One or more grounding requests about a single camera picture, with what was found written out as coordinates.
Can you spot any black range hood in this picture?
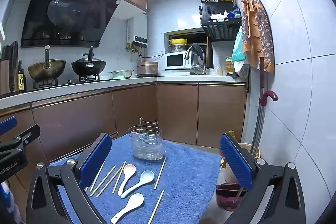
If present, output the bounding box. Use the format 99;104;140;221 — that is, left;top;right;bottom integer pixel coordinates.
21;0;120;48

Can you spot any steel bowl on counter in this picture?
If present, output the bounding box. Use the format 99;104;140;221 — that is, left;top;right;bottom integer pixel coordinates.
112;70;133;80

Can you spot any maroon dustpan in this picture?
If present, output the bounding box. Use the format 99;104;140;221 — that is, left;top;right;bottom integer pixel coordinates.
215;183;247;211

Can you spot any white microwave oven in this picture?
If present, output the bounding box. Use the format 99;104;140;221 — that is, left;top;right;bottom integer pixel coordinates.
164;51;191;71

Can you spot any olive oil bottle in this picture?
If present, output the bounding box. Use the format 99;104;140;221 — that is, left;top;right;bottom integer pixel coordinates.
18;60;27;93

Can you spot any brown rice cooker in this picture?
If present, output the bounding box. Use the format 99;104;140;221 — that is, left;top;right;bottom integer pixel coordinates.
136;61;158;77

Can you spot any wire and glass utensil holder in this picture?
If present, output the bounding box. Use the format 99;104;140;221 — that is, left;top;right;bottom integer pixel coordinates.
127;117;166;162

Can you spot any light blue ceramic spoon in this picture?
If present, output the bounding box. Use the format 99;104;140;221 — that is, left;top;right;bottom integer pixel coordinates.
121;170;154;199

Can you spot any yellow lidded pot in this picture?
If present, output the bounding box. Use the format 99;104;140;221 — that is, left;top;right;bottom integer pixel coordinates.
169;38;187;45

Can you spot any yellow detergent bottle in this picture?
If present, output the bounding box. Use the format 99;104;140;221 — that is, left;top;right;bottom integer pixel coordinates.
226;57;235;75

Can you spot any pink ceramic spoon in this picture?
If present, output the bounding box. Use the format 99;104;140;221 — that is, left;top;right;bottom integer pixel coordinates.
118;164;136;197

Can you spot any chrome kitchen faucet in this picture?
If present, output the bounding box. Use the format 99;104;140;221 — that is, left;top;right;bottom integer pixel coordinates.
184;43;207;76

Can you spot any teal plastic bag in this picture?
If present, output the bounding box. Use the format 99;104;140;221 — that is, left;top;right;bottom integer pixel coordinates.
232;26;245;62

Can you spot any black wok with handle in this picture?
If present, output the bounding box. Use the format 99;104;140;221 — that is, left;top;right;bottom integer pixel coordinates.
71;46;106;76

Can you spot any blue terry cloth mat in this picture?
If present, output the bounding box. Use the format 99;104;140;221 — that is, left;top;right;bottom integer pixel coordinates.
48;134;223;224

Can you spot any cooking oil bottle on floor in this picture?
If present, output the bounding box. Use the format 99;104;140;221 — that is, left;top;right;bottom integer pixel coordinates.
219;130;236;169

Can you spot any beige trash bin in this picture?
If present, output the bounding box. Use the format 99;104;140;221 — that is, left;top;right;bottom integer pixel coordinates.
223;142;262;188

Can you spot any knife block with knives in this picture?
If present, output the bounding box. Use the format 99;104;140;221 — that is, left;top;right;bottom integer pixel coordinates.
1;40;19;98

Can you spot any white gas water heater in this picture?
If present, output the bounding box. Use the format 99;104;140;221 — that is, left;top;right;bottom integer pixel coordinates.
127;14;148;48

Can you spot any gas stove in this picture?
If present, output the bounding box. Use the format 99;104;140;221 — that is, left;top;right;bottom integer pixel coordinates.
33;74;100;90

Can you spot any hanging floral apron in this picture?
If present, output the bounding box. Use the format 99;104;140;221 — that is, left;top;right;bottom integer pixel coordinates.
240;0;275;73

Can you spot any bronze wok with handle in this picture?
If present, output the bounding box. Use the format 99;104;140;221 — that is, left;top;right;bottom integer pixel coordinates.
28;45;67;82

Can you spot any white ceramic spoon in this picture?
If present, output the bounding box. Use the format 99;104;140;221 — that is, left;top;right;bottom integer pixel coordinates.
110;193;144;223

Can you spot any black wall rack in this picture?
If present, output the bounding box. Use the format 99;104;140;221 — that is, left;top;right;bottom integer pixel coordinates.
199;0;242;42

